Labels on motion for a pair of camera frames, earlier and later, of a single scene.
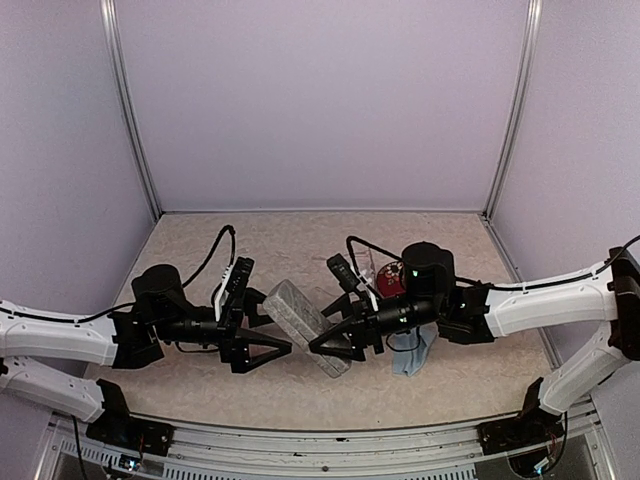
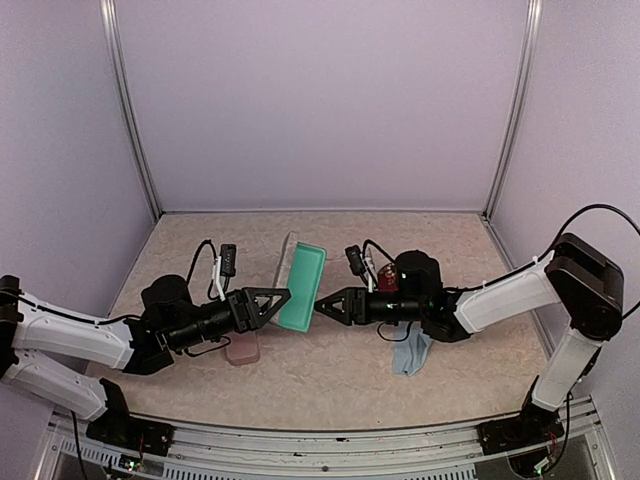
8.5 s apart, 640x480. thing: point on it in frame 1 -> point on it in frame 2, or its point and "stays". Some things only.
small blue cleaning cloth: x=409 y=349 stays
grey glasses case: x=302 y=321 -> x=301 y=271
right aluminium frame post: x=519 y=105 stays
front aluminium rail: x=65 y=450 stays
